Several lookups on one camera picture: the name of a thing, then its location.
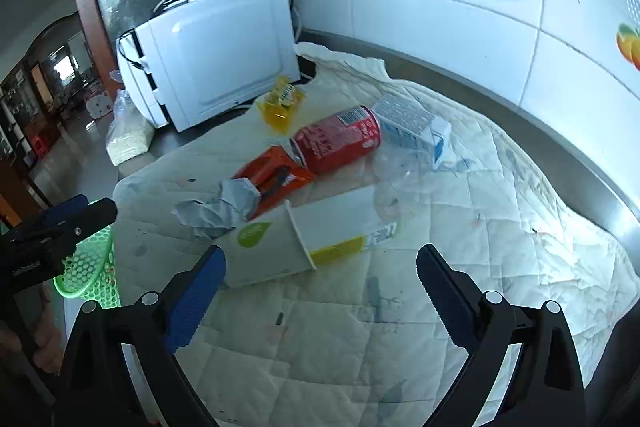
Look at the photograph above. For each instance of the grey tissue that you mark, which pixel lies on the grey tissue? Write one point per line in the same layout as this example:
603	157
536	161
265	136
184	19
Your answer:
210	212

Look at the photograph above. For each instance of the person's left hand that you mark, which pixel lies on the person's left hand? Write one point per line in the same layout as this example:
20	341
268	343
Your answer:
47	342

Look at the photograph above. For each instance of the white microwave oven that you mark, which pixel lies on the white microwave oven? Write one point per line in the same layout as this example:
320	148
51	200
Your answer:
220	52

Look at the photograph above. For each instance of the orange snack wrapper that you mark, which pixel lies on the orange snack wrapper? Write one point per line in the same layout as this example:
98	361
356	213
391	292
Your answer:
272	172

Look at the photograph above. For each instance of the spotted play tent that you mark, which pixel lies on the spotted play tent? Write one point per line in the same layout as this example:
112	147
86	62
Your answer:
97	104

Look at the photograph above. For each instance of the small red stool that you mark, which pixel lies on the small red stool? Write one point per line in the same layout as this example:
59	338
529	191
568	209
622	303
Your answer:
40	147

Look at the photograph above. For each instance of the white cup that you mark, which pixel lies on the white cup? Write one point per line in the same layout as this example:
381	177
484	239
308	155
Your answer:
340	222

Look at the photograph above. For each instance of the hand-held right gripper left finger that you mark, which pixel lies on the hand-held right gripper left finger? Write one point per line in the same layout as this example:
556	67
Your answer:
195	302

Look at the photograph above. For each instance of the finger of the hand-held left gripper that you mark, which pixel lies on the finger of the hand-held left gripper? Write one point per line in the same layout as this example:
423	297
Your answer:
57	213
92	214

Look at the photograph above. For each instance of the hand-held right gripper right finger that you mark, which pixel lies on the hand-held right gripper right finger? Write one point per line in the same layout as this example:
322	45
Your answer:
445	302

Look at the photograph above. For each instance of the blue and white milk carton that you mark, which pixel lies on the blue and white milk carton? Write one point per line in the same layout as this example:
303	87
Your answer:
410	122

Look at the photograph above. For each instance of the yellow snack packet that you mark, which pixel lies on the yellow snack packet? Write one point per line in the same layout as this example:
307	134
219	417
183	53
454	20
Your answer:
280	109

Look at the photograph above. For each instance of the red soda can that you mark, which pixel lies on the red soda can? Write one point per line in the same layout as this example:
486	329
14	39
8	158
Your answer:
335	142

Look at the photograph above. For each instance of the clear plastic wrapper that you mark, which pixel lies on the clear plastic wrapper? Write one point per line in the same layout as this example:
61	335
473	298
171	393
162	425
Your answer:
400	172

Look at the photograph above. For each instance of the white quilted cloth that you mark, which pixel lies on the white quilted cloth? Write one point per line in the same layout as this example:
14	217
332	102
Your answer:
350	357

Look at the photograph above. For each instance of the clear bag of white rice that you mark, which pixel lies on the clear bag of white rice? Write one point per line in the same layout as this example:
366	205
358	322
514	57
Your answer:
127	142

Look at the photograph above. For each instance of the green plastic basket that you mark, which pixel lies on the green plastic basket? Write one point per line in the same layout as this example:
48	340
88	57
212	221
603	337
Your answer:
92	277

